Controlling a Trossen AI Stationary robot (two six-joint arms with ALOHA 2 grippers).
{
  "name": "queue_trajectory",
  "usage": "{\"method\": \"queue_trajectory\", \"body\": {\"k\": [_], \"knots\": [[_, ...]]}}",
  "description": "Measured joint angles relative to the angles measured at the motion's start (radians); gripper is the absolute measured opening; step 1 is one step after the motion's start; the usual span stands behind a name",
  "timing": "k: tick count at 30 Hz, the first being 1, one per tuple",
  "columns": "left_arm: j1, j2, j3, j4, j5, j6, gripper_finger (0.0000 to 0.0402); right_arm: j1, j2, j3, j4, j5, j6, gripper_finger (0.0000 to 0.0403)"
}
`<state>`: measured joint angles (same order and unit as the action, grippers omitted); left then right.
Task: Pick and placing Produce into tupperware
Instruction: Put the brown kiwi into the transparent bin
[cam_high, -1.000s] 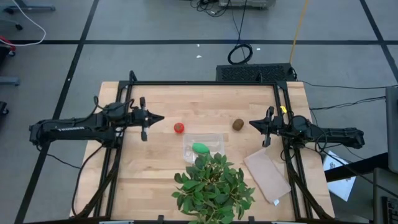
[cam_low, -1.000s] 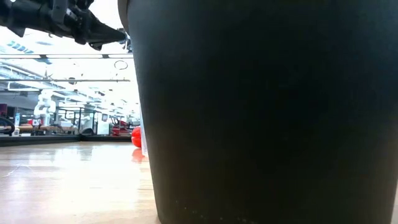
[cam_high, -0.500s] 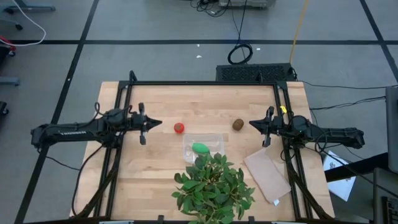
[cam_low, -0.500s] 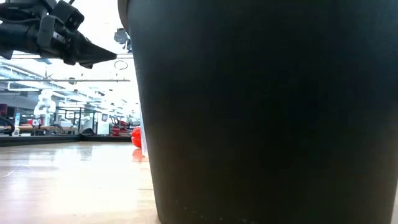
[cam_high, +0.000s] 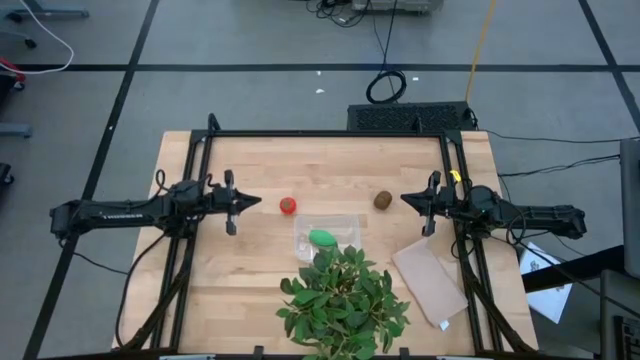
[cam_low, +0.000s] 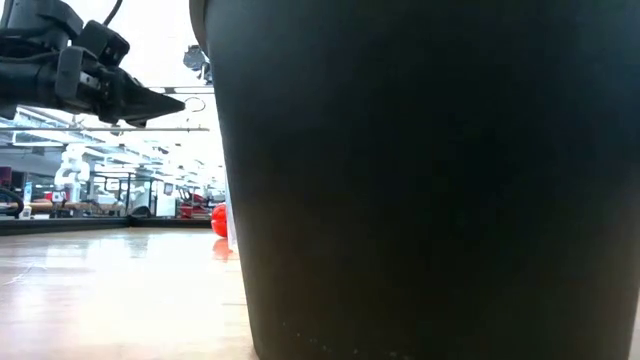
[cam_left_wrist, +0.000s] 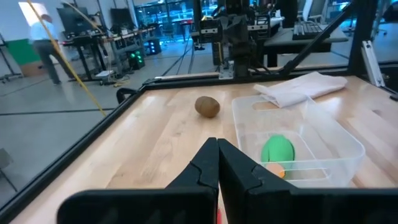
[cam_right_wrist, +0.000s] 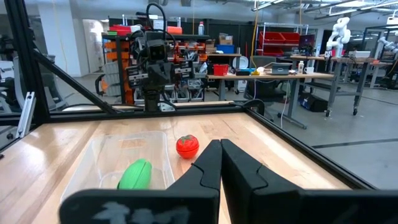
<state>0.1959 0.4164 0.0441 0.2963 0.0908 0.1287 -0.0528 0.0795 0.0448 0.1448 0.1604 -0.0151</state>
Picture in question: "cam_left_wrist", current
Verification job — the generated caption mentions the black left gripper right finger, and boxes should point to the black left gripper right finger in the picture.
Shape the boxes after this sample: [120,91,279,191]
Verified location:
[217,138,398,224]

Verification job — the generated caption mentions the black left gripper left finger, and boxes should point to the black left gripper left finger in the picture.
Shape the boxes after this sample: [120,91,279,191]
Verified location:
[57,137,220,224]

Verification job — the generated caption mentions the green corn toy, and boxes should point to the green corn toy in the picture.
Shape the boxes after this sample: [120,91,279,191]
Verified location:
[260,134,296,180]

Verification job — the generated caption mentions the brown kiwi toy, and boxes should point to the brown kiwi toy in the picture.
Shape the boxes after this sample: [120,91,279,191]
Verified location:
[194,95,221,119]

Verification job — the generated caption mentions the clear plastic tub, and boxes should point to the clear plastic tub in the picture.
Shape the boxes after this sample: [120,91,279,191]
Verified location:
[231,93,366,189]

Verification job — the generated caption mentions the white folded cloth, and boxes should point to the white folded cloth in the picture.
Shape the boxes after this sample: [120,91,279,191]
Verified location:
[252,71,348,109]

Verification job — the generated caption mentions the black curved clamp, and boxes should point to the black curved clamp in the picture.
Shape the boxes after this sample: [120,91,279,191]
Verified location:
[116,87,138,105]

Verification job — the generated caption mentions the computer tower green lights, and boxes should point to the computer tower green lights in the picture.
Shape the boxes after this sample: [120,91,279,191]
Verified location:
[126,47,146,71]

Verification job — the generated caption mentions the white flat floor box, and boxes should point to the white flat floor box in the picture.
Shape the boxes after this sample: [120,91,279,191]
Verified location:
[94,69,116,79]

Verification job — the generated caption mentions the computer tower blue lights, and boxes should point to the computer tower blue lights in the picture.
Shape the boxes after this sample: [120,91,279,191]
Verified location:
[144,37,163,57]

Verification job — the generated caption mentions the black keyboard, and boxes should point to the black keyboard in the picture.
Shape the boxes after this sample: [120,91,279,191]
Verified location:
[292,21,331,41]

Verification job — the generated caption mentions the silver aluminium extrusion bar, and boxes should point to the silver aluminium extrusion bar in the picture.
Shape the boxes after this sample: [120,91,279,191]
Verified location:
[361,40,387,88]

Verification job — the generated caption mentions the long cluttered desk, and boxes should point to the long cluttered desk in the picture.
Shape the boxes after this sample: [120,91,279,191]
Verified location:
[61,26,157,82]

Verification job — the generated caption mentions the small black monitor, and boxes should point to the small black monitor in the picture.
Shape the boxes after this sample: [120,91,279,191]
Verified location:
[109,7,137,31]

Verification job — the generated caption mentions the cardboard box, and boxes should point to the cardboard box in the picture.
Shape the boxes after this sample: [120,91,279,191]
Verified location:
[19,60,60,78]

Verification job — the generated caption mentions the large black monitor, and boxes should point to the large black monitor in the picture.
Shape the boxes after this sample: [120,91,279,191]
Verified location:
[56,5,95,35]

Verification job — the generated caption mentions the person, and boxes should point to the person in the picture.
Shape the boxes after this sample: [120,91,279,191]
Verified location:
[29,13,75,86]

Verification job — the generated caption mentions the green panel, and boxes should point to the green panel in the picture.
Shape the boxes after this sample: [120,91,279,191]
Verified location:
[6,38,42,67]

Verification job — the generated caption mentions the black floor stand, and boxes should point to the black floor stand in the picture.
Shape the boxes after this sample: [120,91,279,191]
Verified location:
[0,32,23,83]

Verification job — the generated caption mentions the black table frame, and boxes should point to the black table frame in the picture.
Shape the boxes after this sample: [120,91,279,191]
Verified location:
[0,60,398,224]

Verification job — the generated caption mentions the silver metal mounting bracket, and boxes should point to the silver metal mounting bracket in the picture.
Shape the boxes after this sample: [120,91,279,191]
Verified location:
[218,60,235,80]

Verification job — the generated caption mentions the black diagonal frame strut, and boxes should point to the black diagonal frame strut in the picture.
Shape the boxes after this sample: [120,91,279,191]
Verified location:
[279,0,356,76]

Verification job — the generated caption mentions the yellow strap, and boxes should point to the yellow strap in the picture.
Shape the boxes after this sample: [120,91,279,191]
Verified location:
[25,0,108,117]

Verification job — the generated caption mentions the black vertical frame post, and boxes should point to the black vertical frame post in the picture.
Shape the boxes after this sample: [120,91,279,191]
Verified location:
[347,0,379,75]

